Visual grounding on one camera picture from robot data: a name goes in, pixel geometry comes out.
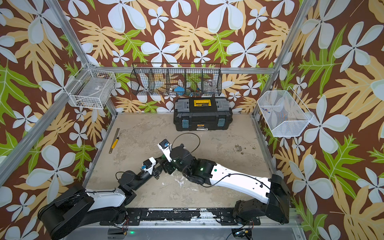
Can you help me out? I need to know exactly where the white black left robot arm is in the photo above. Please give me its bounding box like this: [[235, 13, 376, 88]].
[[38, 167, 163, 240]]

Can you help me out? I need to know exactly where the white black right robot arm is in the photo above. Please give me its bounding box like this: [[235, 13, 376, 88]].
[[158, 140, 291, 224]]

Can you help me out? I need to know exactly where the yellow utility knife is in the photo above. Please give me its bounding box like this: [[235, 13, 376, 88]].
[[111, 137, 119, 149]]

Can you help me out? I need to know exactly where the black deli toolbox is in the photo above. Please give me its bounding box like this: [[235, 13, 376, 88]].
[[173, 97, 233, 132]]

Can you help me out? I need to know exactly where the white mesh basket right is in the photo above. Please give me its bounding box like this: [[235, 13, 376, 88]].
[[257, 88, 314, 138]]

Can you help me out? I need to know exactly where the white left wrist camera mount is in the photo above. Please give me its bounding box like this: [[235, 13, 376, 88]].
[[141, 157, 157, 173]]

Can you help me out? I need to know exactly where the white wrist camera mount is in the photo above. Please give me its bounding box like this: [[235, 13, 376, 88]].
[[141, 157, 157, 173], [158, 139, 172, 163]]

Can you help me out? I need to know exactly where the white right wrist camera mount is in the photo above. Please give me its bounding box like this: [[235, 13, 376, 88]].
[[158, 139, 172, 163]]

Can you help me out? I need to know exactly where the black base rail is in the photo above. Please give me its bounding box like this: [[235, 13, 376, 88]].
[[101, 208, 261, 226]]

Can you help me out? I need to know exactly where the black wire wall basket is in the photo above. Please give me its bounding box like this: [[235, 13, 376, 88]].
[[129, 63, 223, 97]]

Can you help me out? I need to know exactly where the white wire basket left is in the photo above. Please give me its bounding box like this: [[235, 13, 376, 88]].
[[67, 67, 117, 110]]

